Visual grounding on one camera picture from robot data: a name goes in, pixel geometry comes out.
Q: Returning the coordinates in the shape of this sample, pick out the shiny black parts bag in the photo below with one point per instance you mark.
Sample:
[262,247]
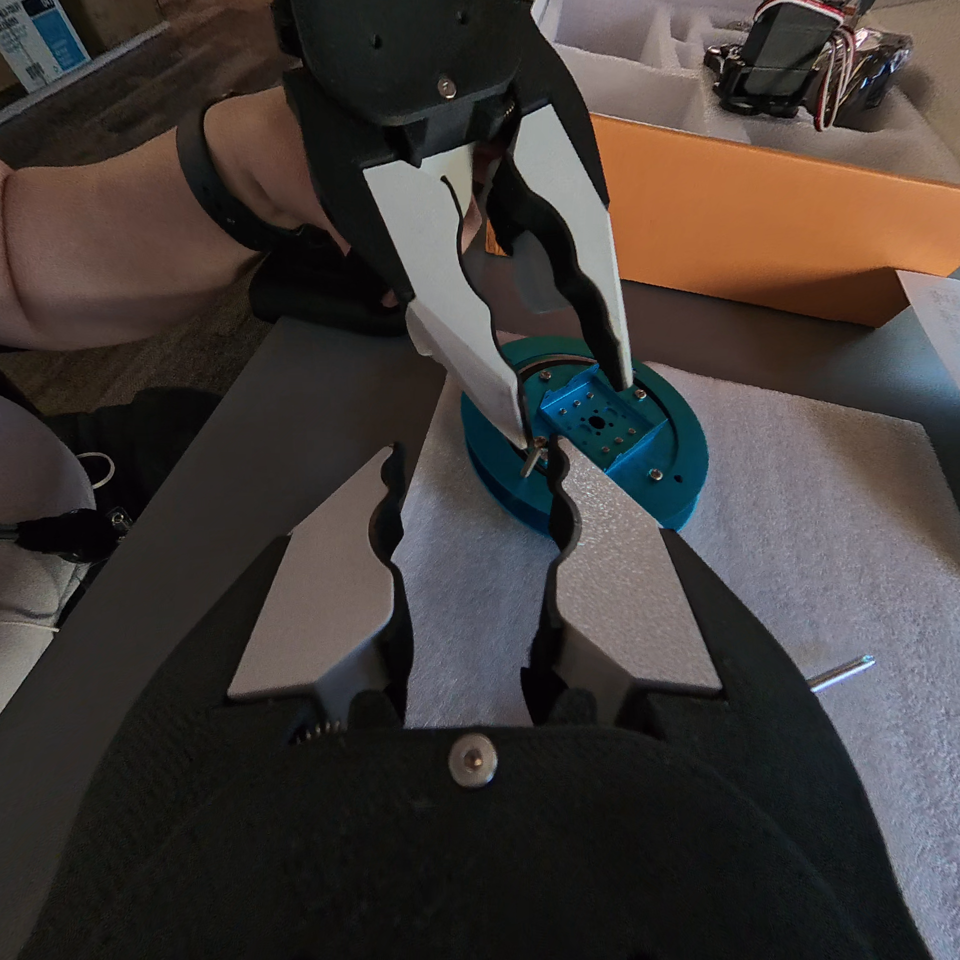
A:
[885,75]

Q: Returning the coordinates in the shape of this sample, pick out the black servo motor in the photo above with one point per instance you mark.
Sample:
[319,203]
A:
[780,60]

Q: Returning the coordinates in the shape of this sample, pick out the open instruction booklet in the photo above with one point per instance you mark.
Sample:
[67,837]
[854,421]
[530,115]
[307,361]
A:
[937,322]

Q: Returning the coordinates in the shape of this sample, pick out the white blue printed box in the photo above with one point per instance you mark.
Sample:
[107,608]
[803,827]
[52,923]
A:
[45,45]

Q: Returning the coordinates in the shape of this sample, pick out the small metal screw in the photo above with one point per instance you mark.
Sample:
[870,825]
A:
[529,463]

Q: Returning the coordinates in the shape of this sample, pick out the large brown cardboard box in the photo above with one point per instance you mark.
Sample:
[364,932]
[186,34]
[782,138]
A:
[112,19]

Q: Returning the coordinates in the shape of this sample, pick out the white foam box insert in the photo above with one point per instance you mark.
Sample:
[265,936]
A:
[600,75]

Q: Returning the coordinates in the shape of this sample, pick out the person's white hoodie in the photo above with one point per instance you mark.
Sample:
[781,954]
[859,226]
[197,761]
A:
[37,600]

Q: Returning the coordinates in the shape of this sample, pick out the blue round metal base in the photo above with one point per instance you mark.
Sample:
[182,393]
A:
[667,450]

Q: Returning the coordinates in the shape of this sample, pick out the person's dark trousers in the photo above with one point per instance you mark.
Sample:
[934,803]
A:
[165,435]

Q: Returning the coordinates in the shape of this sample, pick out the orange kit box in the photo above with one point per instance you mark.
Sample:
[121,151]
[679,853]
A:
[712,210]

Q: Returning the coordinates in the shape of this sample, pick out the white foam sheet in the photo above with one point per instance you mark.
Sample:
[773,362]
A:
[787,562]

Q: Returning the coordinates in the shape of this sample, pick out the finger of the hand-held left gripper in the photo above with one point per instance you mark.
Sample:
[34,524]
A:
[577,195]
[420,240]

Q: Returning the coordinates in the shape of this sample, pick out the grey desk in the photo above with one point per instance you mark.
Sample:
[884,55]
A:
[262,487]

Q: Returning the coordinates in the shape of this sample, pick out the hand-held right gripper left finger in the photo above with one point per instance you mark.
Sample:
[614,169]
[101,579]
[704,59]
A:
[322,600]

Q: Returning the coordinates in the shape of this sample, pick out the black wristband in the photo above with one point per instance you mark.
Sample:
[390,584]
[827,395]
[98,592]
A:
[199,187]

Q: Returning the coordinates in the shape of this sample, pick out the person's left hand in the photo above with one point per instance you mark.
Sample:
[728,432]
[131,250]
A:
[255,165]

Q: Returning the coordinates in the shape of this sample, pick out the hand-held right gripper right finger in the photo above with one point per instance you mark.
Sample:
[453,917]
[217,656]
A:
[637,600]

